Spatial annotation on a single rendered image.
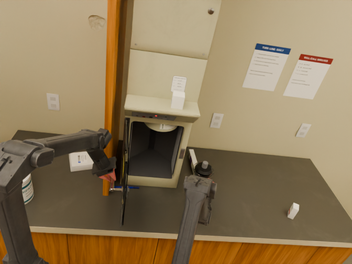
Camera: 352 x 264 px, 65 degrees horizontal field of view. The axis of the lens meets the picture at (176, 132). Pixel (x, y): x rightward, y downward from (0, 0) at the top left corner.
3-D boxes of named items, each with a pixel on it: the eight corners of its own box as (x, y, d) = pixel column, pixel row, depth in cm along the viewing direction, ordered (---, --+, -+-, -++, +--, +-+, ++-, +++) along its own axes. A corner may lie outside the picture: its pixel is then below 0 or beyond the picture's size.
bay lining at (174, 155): (129, 146, 170) (134, 96, 150) (171, 150, 173) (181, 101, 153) (126, 174, 150) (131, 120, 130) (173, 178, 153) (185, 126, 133)
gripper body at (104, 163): (95, 165, 119) (87, 153, 114) (117, 158, 118) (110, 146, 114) (93, 176, 114) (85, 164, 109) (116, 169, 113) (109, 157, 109)
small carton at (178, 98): (171, 102, 122) (173, 90, 118) (182, 103, 122) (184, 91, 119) (171, 108, 117) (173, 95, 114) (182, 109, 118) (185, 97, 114)
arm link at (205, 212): (182, 187, 92) (213, 195, 90) (186, 172, 95) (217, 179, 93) (188, 222, 128) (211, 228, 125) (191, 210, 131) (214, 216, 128)
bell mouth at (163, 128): (144, 111, 149) (145, 102, 146) (176, 114, 151) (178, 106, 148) (143, 130, 134) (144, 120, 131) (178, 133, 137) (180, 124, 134)
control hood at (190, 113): (124, 112, 127) (125, 93, 121) (193, 120, 131) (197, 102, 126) (122, 127, 118) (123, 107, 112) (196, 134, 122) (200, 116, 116)
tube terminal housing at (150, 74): (123, 154, 174) (133, 31, 130) (174, 159, 178) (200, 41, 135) (119, 184, 154) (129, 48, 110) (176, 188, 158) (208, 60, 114)
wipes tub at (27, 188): (11, 185, 140) (5, 164, 132) (37, 187, 142) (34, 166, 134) (-1, 206, 130) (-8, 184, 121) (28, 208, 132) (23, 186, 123)
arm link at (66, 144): (-6, 162, 66) (34, 173, 65) (-3, 139, 66) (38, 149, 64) (81, 141, 109) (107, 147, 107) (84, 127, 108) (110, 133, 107)
